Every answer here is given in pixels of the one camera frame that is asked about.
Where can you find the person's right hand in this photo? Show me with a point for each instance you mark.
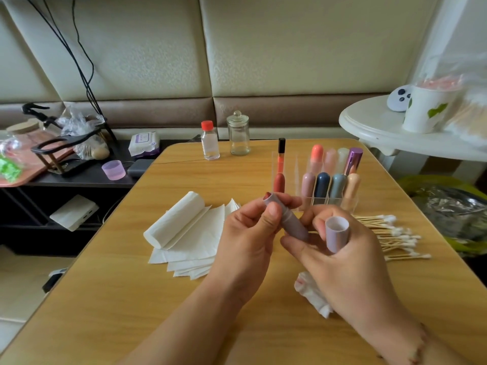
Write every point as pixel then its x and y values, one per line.
pixel 354 289

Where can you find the person's left hand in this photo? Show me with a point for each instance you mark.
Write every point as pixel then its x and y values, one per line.
pixel 243 254

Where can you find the white tissue sheet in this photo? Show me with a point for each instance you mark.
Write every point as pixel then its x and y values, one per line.
pixel 308 292

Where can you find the stack of white tissues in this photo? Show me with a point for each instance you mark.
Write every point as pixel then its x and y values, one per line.
pixel 190 243

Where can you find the mauve lipstick cap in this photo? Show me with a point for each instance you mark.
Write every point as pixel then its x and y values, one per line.
pixel 337 233

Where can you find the red lipstick mauve tube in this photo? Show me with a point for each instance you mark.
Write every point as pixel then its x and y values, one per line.
pixel 293 222

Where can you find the pile of cotton swabs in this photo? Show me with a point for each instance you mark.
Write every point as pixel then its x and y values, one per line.
pixel 396 238

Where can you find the clear acrylic lipstick organizer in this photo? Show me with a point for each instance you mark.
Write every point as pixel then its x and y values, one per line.
pixel 327 182

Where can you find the person's right forearm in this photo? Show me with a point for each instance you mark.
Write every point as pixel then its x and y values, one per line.
pixel 441 353

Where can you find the person's left forearm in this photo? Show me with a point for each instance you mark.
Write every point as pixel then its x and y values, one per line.
pixel 182 338

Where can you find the clear bottle red cap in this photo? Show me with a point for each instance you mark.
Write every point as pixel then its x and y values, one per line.
pixel 210 144

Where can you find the glass jar with lid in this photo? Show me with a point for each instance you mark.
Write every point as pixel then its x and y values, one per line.
pixel 239 137

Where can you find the yellow-green bin with bag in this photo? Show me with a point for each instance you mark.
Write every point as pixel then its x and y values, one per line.
pixel 453 216

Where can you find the wet wipes pack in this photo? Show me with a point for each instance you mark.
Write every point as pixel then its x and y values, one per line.
pixel 144 144

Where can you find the small purple plastic cup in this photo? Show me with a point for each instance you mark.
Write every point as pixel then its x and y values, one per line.
pixel 113 171

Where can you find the white round side table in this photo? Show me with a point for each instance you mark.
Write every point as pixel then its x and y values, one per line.
pixel 373 124

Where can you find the white power bank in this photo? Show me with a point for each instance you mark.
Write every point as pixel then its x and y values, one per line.
pixel 74 213

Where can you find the black low shelf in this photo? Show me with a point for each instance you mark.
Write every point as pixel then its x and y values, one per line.
pixel 76 182

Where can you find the white mug green leaf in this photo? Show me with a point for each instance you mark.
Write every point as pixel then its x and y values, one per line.
pixel 426 110

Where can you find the white panda figure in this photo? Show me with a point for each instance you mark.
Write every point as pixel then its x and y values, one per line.
pixel 399 99

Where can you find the crumpled clear plastic bag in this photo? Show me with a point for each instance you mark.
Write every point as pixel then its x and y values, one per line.
pixel 80 117

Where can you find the beige padded backrest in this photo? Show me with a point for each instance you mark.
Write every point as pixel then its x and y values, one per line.
pixel 319 41

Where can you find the pink tray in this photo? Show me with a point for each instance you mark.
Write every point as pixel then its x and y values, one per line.
pixel 34 159

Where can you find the green plastic wrapper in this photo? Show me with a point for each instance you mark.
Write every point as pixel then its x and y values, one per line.
pixel 9 169

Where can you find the black clip tool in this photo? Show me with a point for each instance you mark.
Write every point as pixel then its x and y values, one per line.
pixel 36 110

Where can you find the jar with wooden lid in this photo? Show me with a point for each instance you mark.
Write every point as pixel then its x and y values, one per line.
pixel 21 127

